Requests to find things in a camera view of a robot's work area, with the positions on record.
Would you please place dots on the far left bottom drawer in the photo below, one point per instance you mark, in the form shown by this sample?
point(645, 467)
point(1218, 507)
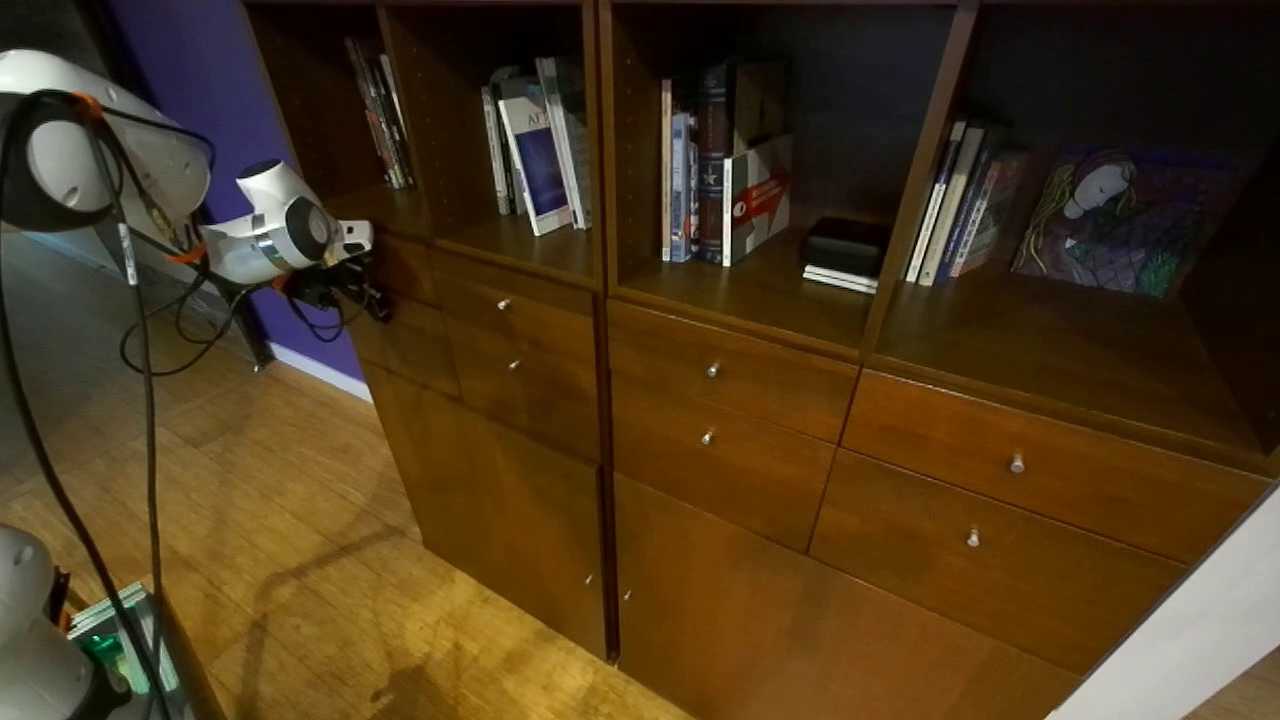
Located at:
point(526, 365)

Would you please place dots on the far left top drawer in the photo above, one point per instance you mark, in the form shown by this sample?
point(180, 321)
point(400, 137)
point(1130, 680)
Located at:
point(493, 299)

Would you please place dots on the black flat box stack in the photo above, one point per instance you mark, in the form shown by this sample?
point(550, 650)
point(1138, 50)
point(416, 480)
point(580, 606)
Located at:
point(845, 254)

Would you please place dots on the dark leaning books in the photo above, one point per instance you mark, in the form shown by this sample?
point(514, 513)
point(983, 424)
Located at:
point(383, 110)

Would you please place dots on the green and white box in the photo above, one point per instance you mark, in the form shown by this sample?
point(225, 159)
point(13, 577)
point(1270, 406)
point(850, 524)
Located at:
point(124, 641)

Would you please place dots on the left cabinet door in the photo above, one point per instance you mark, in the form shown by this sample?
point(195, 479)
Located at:
point(501, 507)

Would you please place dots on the middle top drawer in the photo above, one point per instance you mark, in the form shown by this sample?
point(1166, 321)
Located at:
point(728, 370)

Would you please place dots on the right cabinet door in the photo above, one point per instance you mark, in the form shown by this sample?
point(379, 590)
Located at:
point(733, 626)

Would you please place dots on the brown wooden cabinet unit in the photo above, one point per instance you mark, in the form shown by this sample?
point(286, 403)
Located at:
point(869, 96)

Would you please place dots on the upright books with red cover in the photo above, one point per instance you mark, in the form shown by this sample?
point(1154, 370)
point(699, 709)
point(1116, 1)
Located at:
point(727, 162)

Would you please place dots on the right bottom drawer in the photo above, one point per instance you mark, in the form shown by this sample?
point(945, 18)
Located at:
point(1009, 573)

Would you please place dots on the white framed blue book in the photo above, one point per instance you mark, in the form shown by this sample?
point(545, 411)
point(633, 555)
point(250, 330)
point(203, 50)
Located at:
point(530, 132)

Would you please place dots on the white upright books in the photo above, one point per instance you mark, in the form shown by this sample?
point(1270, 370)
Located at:
point(966, 199)

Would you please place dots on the cabinet door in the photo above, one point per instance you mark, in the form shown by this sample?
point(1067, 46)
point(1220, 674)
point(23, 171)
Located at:
point(501, 507)
point(733, 626)

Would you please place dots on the middle bottom drawer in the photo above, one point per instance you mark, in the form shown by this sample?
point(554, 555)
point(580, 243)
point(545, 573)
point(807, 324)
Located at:
point(742, 471)

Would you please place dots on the right top drawer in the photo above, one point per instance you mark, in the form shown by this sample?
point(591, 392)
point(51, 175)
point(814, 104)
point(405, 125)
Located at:
point(1113, 485)

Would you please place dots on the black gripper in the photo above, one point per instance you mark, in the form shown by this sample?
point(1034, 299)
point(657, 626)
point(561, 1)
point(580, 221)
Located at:
point(343, 280)

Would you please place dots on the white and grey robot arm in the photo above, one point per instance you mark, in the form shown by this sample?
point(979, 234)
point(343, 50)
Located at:
point(77, 149)

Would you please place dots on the drawer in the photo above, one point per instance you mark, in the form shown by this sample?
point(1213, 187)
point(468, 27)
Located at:
point(1009, 573)
point(526, 365)
point(1113, 485)
point(493, 299)
point(742, 471)
point(728, 370)

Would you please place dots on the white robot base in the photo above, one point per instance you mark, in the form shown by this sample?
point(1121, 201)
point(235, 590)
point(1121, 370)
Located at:
point(42, 669)

